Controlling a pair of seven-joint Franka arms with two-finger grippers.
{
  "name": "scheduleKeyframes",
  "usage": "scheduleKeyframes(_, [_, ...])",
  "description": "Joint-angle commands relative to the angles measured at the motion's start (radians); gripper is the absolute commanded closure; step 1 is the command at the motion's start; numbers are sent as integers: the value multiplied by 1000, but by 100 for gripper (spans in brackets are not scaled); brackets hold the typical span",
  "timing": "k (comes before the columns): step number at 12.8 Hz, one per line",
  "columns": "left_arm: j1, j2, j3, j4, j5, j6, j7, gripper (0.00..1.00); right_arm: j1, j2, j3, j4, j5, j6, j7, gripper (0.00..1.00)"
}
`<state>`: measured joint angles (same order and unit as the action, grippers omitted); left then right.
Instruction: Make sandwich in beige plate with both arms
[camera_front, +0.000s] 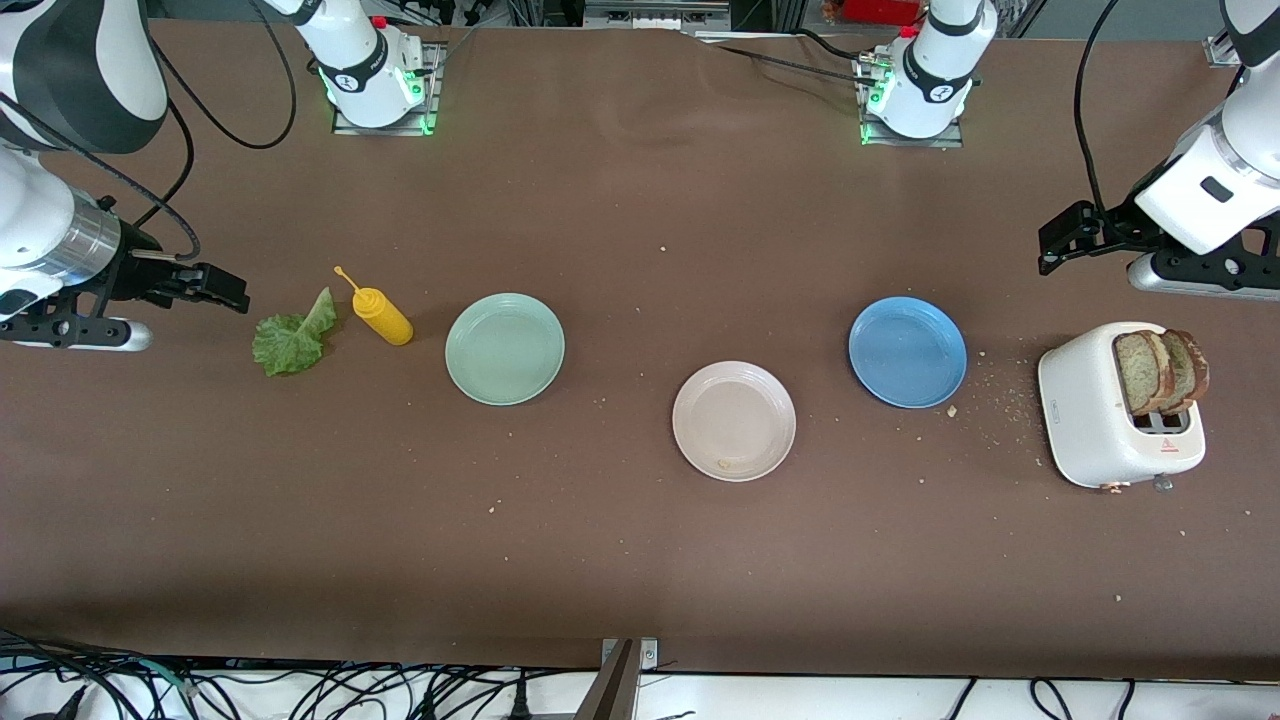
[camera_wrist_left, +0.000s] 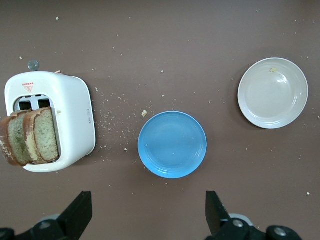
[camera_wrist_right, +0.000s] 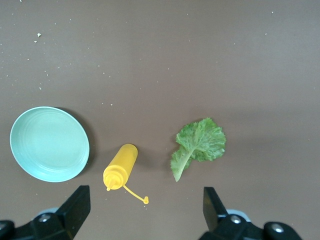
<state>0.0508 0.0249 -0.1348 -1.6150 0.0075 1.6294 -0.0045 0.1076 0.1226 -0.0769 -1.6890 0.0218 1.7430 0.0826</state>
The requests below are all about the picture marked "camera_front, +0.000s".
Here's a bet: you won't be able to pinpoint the brown bread slice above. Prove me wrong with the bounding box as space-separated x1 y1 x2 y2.
1160 329 1211 414
1113 330 1177 417

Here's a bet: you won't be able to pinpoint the yellow squeeze bottle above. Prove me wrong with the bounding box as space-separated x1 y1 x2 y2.
333 265 415 347

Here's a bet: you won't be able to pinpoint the blue plate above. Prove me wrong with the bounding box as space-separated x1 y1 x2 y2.
848 296 969 410

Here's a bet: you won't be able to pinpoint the pale green plate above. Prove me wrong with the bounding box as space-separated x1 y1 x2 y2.
444 292 567 407

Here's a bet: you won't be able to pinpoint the beige plate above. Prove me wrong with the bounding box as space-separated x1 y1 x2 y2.
671 360 798 483

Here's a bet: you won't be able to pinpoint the green lettuce leaf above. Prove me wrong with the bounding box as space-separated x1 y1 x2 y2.
251 287 339 378

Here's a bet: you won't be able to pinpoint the white toaster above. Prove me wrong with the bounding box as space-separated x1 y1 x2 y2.
1037 321 1208 494

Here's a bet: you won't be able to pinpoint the red box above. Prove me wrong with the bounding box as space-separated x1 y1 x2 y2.
838 0 923 27

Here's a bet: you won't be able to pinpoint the grey metal equipment box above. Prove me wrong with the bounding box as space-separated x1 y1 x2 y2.
583 0 733 33

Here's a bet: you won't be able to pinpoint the black table cable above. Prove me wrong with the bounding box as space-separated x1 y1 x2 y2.
700 28 881 89

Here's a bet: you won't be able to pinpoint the tangled black floor cables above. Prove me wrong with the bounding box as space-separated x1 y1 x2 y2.
0 628 561 720

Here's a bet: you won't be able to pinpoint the metal table edge bracket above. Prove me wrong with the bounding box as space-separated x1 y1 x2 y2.
575 637 660 720

